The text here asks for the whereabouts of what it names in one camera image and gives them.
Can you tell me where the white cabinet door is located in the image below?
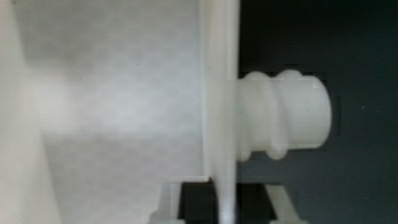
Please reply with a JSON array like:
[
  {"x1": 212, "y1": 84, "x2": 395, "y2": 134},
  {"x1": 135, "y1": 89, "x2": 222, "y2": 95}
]
[{"x1": 0, "y1": 0, "x2": 333, "y2": 224}]

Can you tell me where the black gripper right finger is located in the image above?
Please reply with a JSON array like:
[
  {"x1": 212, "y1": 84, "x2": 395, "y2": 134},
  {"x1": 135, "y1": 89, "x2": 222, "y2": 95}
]
[{"x1": 237, "y1": 183, "x2": 310, "y2": 224}]

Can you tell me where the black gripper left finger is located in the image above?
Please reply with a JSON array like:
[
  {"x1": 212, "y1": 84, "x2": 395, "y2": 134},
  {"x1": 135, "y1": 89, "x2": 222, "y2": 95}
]
[{"x1": 151, "y1": 180, "x2": 221, "y2": 224}]

